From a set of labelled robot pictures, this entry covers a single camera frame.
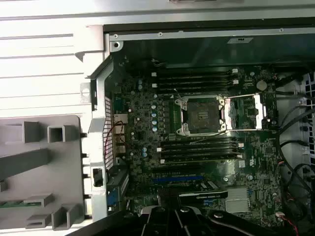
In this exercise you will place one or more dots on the blue expansion slot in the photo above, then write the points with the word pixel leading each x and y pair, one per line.
pixel 177 180

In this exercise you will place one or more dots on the black open PC case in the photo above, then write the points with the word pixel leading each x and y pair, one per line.
pixel 197 51

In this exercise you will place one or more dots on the silver chipset heatsink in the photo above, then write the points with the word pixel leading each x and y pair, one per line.
pixel 237 204

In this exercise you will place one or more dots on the black RAM slot white clips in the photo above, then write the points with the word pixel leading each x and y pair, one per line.
pixel 194 84
pixel 194 73
pixel 199 160
pixel 199 148

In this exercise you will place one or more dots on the perforated metal drive cage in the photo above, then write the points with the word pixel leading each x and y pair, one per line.
pixel 308 83

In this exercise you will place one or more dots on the green motherboard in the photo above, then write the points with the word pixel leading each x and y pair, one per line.
pixel 258 152

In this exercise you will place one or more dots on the grey parts rack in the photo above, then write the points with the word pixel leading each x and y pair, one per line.
pixel 61 172

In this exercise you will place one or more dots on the black graphics card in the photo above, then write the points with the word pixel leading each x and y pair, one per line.
pixel 201 194

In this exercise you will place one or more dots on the green RAM stick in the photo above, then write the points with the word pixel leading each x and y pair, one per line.
pixel 11 204

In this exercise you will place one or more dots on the CPU socket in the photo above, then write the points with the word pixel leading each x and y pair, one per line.
pixel 201 115

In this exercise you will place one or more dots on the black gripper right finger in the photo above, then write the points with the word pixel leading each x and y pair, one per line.
pixel 229 227

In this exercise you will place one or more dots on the silver coin cell battery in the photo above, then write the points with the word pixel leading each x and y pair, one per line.
pixel 261 84

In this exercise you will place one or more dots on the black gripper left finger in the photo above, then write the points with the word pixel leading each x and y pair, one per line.
pixel 118 226

